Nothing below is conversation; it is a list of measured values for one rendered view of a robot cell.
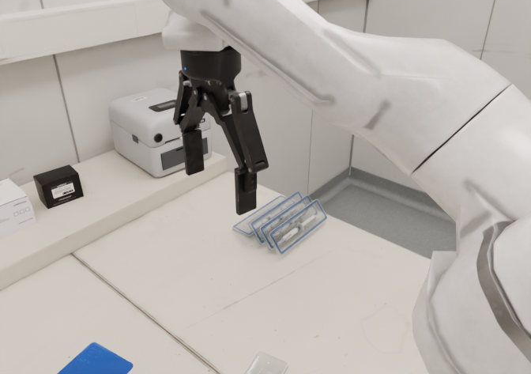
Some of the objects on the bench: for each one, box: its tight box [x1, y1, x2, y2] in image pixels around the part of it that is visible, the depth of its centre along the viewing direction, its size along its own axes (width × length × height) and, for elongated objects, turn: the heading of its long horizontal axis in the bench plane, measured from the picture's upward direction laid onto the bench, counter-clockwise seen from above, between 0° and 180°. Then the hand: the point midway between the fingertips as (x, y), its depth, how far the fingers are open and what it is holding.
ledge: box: [0, 149, 228, 290], centre depth 112 cm, size 30×84×4 cm, turn 140°
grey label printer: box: [108, 89, 212, 178], centre depth 126 cm, size 25×20×17 cm
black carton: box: [33, 164, 84, 210], centre depth 109 cm, size 6×9×7 cm
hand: (218, 183), depth 65 cm, fingers open, 13 cm apart
